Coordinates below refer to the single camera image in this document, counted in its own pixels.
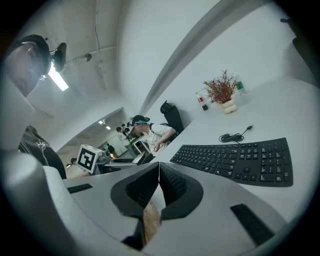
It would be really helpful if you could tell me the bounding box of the person's head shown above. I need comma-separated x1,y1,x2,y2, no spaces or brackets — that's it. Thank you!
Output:
6,34,51,98

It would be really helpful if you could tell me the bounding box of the small bottle with red cap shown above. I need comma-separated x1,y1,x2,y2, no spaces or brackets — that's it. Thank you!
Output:
195,91,209,112

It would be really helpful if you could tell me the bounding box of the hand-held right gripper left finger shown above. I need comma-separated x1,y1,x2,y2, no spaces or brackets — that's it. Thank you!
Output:
62,161,161,251

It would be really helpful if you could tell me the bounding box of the person's black printed T-shirt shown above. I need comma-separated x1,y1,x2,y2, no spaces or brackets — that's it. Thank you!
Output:
18,124,67,180

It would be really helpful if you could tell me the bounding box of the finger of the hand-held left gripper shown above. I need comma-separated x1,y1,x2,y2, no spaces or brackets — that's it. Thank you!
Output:
109,152,154,173

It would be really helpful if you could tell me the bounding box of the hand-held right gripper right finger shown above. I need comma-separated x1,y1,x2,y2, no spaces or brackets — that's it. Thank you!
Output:
141,161,288,256

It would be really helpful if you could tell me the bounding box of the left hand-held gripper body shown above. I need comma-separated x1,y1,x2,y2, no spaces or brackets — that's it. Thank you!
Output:
76,144,137,176

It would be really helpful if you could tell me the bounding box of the clear bottle green label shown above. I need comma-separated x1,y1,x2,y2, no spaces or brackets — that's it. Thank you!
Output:
234,81,247,96

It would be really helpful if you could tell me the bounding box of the black head-worn camera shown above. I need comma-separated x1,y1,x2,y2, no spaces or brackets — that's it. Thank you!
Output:
49,42,68,73

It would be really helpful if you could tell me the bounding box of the black mesh office chair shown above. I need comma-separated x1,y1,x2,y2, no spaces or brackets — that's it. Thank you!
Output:
160,100,185,135

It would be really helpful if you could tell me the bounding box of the black cable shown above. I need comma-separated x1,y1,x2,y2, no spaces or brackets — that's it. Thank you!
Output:
219,124,255,145

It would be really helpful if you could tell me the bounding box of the long ceiling light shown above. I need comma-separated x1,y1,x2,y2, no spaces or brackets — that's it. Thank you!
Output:
46,61,70,92

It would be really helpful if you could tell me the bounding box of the reddish plant in white pot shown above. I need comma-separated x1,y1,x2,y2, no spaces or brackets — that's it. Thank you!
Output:
202,69,240,115

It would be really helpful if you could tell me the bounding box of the black keyboard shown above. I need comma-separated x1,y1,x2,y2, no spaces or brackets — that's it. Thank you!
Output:
169,137,294,188

